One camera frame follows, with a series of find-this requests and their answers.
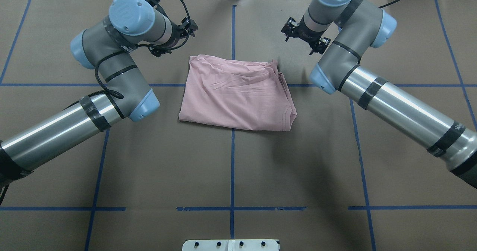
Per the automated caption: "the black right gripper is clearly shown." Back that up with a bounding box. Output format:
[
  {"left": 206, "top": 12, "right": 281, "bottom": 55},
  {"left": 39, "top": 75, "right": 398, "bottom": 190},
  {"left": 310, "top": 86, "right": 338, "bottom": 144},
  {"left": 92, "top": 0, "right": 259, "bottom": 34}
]
[{"left": 281, "top": 18, "right": 331, "bottom": 56}]

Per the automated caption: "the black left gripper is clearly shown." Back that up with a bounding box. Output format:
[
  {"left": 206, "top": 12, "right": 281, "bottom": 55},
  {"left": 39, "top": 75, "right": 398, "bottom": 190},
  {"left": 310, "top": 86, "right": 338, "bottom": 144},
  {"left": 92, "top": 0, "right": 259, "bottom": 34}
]
[{"left": 148, "top": 18, "right": 198, "bottom": 57}]

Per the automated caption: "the pink Snoopy t-shirt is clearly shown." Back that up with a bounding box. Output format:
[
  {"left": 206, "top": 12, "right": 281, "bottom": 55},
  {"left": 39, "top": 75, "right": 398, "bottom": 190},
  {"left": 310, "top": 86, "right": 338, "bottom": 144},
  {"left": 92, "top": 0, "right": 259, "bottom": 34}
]
[{"left": 179, "top": 54, "right": 297, "bottom": 131}]

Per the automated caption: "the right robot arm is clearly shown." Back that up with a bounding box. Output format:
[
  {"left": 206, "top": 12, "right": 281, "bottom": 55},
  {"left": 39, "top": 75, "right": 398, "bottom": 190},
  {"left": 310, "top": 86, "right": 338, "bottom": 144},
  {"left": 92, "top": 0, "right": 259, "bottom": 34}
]
[{"left": 281, "top": 0, "right": 477, "bottom": 188}]

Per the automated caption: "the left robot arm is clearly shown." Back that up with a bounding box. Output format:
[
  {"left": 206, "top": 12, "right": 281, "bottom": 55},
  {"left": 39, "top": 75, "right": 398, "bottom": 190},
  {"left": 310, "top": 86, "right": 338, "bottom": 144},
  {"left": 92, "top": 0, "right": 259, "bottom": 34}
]
[{"left": 1, "top": 0, "right": 198, "bottom": 188}]

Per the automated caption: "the black braided left camera cable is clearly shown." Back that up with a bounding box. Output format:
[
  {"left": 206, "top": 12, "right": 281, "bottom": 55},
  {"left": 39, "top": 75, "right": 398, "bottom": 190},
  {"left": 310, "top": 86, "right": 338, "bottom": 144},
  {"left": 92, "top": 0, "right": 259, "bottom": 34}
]
[{"left": 63, "top": 0, "right": 192, "bottom": 112}]

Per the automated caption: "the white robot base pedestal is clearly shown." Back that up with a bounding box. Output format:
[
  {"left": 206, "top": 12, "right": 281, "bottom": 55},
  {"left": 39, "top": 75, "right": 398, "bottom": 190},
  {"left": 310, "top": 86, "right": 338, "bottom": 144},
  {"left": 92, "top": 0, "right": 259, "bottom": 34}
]
[{"left": 182, "top": 239, "right": 281, "bottom": 251}]

